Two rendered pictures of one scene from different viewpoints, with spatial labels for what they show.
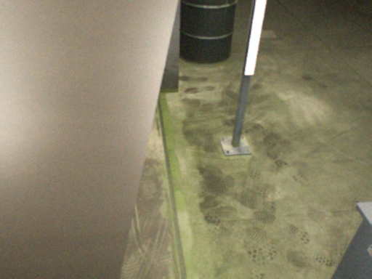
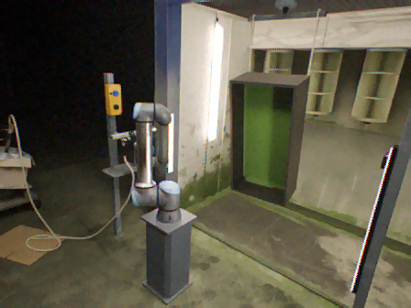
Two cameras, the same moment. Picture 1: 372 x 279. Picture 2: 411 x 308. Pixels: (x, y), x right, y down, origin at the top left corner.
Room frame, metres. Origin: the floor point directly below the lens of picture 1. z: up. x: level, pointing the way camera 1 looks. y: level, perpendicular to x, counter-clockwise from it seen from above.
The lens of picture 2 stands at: (2.23, -1.86, 1.75)
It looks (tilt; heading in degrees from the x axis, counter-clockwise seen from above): 19 degrees down; 139
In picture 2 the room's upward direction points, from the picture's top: 3 degrees clockwise
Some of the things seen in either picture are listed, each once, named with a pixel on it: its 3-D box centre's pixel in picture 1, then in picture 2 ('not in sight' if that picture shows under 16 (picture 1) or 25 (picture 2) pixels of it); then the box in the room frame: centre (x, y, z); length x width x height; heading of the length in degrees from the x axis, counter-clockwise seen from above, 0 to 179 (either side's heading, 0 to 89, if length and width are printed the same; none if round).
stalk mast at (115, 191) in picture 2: not in sight; (114, 161); (-0.15, -0.86, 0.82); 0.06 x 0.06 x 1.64; 9
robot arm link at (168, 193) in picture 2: not in sight; (168, 194); (0.73, -0.83, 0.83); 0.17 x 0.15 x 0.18; 59
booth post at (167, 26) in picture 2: not in sight; (167, 124); (-0.09, -0.28, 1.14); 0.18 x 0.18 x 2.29; 9
